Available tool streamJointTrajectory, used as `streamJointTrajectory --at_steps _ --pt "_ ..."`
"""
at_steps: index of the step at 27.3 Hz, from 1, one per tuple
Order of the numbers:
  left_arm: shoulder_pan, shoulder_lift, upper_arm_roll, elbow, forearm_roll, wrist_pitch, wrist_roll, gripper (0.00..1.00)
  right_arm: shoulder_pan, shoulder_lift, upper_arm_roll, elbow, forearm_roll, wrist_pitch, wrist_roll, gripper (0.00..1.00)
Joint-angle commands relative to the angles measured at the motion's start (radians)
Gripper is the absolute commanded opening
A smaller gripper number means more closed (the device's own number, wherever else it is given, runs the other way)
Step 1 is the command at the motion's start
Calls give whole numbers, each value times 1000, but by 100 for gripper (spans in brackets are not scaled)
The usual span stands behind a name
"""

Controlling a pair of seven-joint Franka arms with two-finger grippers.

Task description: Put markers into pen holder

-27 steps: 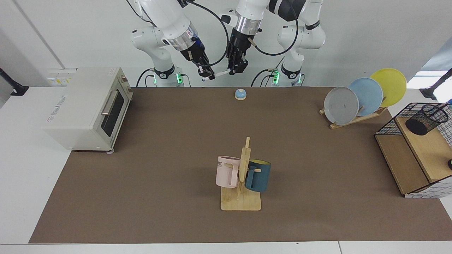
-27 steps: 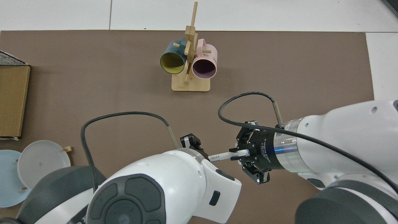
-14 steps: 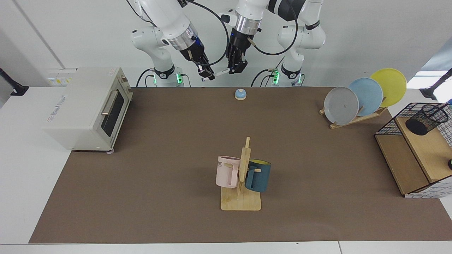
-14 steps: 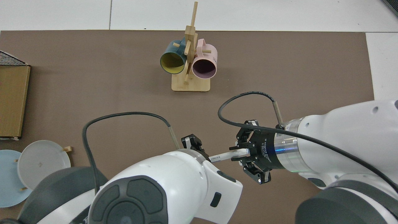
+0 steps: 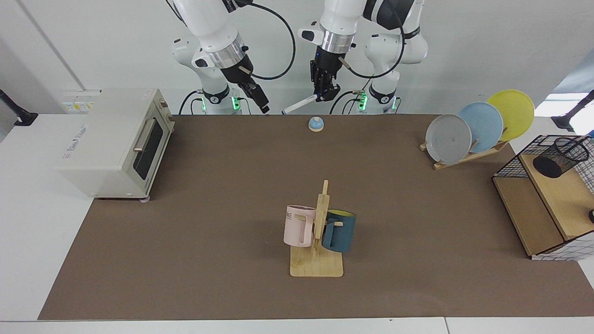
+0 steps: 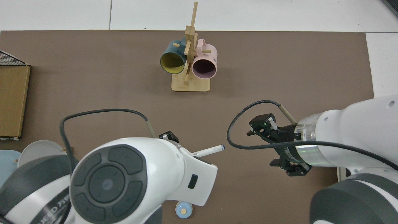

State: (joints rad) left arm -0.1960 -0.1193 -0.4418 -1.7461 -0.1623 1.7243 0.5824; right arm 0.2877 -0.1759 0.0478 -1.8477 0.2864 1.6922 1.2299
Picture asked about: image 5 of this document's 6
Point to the blue and white marker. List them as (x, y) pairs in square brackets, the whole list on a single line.
[(297, 105)]

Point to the black mesh pen holder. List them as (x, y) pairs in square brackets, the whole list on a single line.
[(554, 162)]

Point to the small blue round bell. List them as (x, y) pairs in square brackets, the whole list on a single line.
[(316, 124)]

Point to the grey plate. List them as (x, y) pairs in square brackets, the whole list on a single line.
[(448, 139)]

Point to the pink cup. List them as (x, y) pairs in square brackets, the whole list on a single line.
[(294, 227)]

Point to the dark teal cup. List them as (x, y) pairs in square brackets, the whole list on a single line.
[(343, 234)]

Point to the wooden plate rack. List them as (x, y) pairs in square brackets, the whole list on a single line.
[(464, 159)]

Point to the brown table cloth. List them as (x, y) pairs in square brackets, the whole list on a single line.
[(232, 255)]

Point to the light blue plate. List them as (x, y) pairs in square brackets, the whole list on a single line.
[(485, 125)]

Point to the white labelled socket box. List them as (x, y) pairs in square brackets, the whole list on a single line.
[(81, 104)]

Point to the wooden cup stand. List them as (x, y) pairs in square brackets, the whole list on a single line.
[(318, 266)]

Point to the pale toaster oven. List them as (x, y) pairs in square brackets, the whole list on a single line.
[(93, 157)]

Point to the yellow plate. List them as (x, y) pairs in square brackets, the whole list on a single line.
[(517, 116)]

